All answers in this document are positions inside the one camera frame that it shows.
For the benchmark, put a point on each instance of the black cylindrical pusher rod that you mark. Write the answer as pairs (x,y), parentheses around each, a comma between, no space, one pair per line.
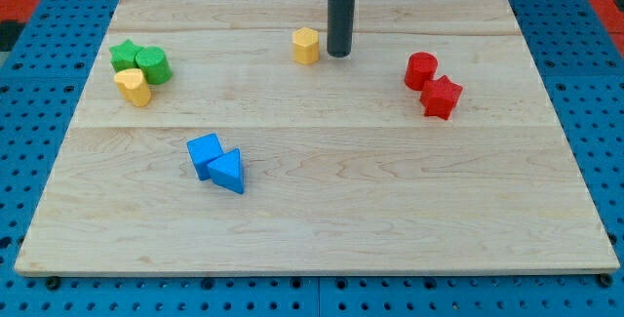
(340,27)

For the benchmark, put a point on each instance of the yellow hexagon block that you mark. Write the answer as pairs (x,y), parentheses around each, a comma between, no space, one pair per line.
(305,45)

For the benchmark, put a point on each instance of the yellow heart block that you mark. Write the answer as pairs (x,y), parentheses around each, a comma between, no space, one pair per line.
(133,86)

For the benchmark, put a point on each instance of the red cylinder block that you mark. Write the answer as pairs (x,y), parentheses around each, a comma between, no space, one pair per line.
(421,68)

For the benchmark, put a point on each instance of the red star block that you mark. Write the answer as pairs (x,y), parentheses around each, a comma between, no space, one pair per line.
(439,97)

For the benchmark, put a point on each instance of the wooden board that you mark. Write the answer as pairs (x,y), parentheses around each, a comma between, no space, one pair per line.
(344,174)

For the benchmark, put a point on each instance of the green cylinder block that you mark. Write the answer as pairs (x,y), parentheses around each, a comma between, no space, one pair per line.
(153,62)

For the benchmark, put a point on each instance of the blue cube block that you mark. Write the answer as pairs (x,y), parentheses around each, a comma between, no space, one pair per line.
(202,151)

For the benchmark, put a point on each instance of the blue triangle block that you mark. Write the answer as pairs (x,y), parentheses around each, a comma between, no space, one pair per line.
(227,171)

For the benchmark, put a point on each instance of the green star block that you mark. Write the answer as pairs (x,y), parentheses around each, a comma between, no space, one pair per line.
(123,56)

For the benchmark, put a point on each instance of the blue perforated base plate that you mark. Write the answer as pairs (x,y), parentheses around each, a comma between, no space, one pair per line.
(47,69)

